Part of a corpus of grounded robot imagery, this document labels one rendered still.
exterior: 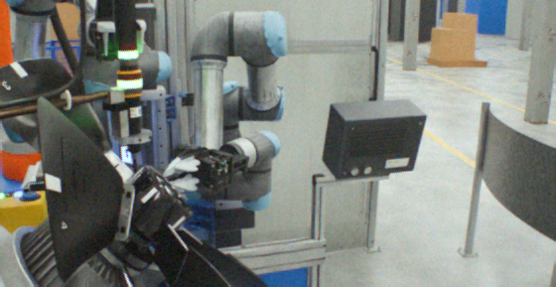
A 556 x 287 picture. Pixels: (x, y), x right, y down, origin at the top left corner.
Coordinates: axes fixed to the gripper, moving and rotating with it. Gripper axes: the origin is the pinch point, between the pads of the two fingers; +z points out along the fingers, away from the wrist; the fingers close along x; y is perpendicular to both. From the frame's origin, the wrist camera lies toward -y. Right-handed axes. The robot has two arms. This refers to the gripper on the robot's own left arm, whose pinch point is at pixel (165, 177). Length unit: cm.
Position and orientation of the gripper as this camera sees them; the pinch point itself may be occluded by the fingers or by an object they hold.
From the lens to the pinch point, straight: 115.3
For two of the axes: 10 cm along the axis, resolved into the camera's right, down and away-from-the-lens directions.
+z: -6.0, 2.3, -7.7
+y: 8.0, 2.7, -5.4
